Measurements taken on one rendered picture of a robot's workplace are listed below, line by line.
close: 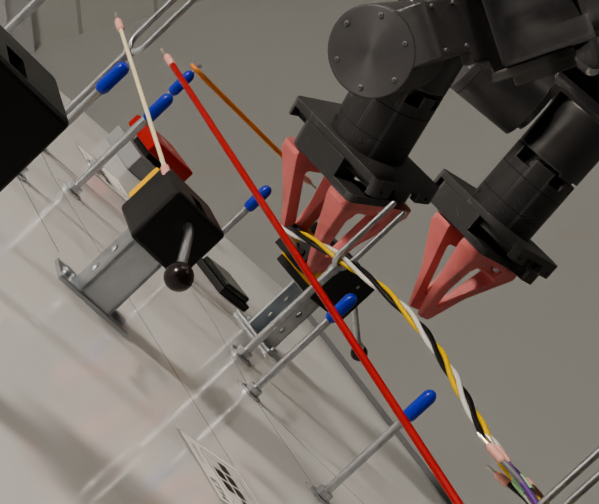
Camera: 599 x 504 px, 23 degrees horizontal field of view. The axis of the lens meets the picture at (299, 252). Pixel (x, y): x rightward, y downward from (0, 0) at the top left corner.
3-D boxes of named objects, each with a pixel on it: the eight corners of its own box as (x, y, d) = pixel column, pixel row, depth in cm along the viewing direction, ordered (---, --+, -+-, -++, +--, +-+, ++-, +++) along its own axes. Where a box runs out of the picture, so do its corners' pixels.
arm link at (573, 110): (634, 133, 108) (620, 121, 114) (564, 75, 107) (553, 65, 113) (572, 204, 110) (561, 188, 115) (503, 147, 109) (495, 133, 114)
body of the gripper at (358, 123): (364, 203, 95) (421, 108, 92) (282, 116, 101) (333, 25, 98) (428, 211, 99) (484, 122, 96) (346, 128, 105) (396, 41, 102)
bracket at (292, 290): (282, 363, 107) (331, 317, 106) (266, 352, 105) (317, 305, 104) (250, 323, 109) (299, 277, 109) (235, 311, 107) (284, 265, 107)
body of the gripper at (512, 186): (505, 264, 108) (571, 188, 106) (426, 184, 114) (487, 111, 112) (544, 285, 113) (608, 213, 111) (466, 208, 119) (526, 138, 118)
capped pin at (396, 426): (315, 498, 79) (431, 390, 79) (307, 482, 80) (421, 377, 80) (332, 512, 80) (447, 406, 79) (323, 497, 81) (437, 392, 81)
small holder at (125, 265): (66, 323, 64) (184, 211, 64) (52, 253, 72) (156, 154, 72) (139, 387, 66) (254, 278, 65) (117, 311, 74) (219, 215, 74)
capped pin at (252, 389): (238, 382, 87) (343, 283, 86) (246, 386, 88) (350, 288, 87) (253, 401, 86) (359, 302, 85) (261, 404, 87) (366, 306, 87)
